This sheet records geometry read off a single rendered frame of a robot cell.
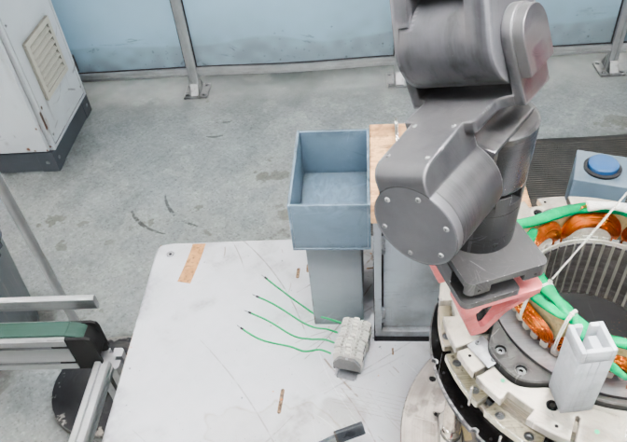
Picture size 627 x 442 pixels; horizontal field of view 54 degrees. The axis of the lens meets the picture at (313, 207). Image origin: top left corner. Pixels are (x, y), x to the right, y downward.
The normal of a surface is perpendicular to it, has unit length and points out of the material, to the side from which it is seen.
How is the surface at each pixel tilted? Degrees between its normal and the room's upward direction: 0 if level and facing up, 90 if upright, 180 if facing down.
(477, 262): 2
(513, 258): 2
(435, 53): 84
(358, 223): 90
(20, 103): 90
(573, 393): 90
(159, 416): 0
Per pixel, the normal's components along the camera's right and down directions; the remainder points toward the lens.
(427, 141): -0.40, -0.77
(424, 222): -0.62, 0.57
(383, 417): -0.07, -0.74
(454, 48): -0.68, 0.38
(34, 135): -0.03, 0.68
